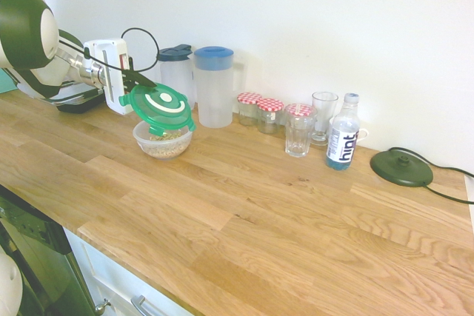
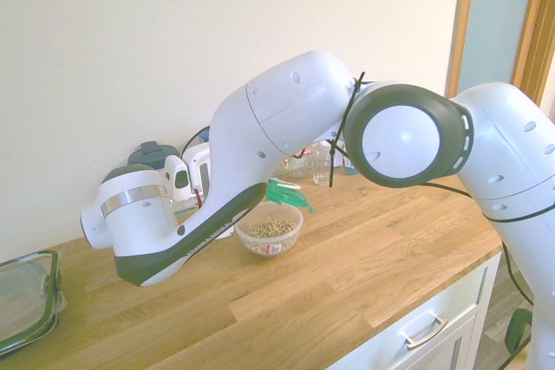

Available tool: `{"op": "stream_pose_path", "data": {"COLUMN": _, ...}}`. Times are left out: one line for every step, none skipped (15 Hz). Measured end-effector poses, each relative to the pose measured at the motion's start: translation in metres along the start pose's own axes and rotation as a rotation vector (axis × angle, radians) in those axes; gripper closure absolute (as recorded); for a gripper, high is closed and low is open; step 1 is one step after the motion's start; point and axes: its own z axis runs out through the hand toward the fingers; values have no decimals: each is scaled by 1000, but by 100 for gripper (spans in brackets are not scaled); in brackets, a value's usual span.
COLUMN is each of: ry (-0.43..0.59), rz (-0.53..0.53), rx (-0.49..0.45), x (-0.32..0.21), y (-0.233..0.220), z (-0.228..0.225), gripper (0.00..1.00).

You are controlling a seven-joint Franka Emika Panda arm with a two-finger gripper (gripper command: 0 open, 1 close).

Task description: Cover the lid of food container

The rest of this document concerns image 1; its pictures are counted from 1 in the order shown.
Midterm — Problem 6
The translucent pitcher light blue lid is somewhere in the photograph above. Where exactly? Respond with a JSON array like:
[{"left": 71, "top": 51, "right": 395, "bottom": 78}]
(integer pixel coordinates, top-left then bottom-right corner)
[{"left": 193, "top": 46, "right": 247, "bottom": 129}]

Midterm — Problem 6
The stainless steel dishwasher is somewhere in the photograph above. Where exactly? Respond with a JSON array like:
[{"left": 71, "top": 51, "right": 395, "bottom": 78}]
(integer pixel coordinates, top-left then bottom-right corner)
[{"left": 0, "top": 184, "right": 99, "bottom": 316}]

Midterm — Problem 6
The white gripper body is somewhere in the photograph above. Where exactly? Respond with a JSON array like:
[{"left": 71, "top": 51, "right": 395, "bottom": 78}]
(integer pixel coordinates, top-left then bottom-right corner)
[{"left": 82, "top": 36, "right": 133, "bottom": 115}]

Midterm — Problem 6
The translucent pitcher dark blue lid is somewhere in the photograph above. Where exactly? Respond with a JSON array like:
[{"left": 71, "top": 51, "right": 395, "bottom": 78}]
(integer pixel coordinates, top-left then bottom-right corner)
[{"left": 158, "top": 44, "right": 196, "bottom": 112}]

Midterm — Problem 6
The white mug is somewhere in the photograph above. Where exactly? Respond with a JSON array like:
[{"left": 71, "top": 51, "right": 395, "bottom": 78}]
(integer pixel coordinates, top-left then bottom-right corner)
[{"left": 329, "top": 115, "right": 370, "bottom": 143}]

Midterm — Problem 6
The silver drawer handle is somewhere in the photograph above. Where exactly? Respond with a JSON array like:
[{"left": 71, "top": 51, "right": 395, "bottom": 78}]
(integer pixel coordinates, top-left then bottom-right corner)
[{"left": 130, "top": 295, "right": 164, "bottom": 316}]

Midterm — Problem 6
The white cabinet drawer front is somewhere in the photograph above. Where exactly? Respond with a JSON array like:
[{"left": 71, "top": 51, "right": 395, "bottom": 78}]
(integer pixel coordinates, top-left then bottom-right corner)
[{"left": 64, "top": 226, "right": 197, "bottom": 316}]

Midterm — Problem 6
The green round container lid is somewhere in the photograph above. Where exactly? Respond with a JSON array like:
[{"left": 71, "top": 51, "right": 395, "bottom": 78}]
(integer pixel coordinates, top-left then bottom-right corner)
[{"left": 117, "top": 82, "right": 197, "bottom": 135}]

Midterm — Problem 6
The tall clear drinking glass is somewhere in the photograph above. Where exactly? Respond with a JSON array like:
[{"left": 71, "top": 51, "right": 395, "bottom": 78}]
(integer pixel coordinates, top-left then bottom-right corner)
[{"left": 311, "top": 91, "right": 339, "bottom": 147}]

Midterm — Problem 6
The dark round kettle base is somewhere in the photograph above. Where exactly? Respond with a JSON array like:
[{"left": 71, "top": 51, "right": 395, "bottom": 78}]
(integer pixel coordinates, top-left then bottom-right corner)
[{"left": 370, "top": 149, "right": 434, "bottom": 186}]

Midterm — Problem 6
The teal cutting board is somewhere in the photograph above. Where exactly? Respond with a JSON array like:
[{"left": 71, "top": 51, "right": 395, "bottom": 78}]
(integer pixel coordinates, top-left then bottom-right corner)
[{"left": 0, "top": 71, "right": 18, "bottom": 94}]

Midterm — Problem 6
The faceted clear glass tumbler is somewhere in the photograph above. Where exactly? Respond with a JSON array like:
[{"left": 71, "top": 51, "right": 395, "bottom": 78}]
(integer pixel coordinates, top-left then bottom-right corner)
[{"left": 284, "top": 115, "right": 316, "bottom": 158}]

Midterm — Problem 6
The hint water bottle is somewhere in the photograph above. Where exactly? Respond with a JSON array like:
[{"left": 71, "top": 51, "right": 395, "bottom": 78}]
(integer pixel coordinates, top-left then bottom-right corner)
[{"left": 325, "top": 93, "right": 361, "bottom": 172}]

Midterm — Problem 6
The glass jar red checkered lid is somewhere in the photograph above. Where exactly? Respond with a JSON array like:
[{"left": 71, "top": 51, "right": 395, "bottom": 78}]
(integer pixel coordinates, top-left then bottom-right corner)
[
  {"left": 284, "top": 103, "right": 318, "bottom": 135},
  {"left": 256, "top": 98, "right": 284, "bottom": 135},
  {"left": 236, "top": 92, "right": 262, "bottom": 127}
]

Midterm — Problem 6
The black container clear lid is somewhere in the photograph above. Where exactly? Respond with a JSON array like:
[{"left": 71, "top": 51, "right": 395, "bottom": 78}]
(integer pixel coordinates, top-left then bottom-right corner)
[{"left": 47, "top": 78, "right": 107, "bottom": 114}]

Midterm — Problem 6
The clear bowl with cereal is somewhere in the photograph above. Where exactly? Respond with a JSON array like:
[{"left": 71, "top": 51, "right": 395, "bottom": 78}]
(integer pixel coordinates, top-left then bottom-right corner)
[{"left": 132, "top": 118, "right": 196, "bottom": 161}]

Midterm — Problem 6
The dark kettle base cable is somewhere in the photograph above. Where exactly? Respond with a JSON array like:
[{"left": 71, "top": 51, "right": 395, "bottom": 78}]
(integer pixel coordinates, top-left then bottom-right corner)
[{"left": 384, "top": 146, "right": 474, "bottom": 205}]

